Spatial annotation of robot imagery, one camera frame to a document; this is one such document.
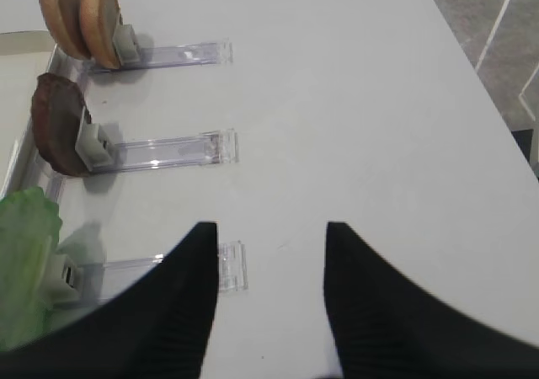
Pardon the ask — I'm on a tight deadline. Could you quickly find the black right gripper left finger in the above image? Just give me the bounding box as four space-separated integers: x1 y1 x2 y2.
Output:
1 222 219 378

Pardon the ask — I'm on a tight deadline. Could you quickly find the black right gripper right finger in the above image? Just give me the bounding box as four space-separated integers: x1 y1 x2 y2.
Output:
323 222 538 378

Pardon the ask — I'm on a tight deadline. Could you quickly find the sesame top bun half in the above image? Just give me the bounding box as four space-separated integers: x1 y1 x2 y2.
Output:
39 0 91 60

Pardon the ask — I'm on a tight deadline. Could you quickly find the clear lettuce pusher track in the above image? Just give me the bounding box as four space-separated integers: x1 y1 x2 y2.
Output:
40 241 248 309

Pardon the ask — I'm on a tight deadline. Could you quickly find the standing green lettuce leaf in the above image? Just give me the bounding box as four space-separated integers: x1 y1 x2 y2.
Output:
1 186 62 351

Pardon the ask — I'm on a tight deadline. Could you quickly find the standing brown meat patty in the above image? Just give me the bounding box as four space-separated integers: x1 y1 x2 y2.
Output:
30 72 92 177

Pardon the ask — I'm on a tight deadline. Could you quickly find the clear patty pusher track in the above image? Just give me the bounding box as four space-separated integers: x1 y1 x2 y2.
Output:
75 123 238 174

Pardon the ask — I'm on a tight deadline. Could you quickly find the clear bun pusher track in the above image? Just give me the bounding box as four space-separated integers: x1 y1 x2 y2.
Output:
79 24 233 74

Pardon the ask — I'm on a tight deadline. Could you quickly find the white metal tray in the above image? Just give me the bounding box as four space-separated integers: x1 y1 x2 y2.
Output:
1 30 55 196

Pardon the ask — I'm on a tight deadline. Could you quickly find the spare top bun half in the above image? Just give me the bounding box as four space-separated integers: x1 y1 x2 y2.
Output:
79 0 120 69

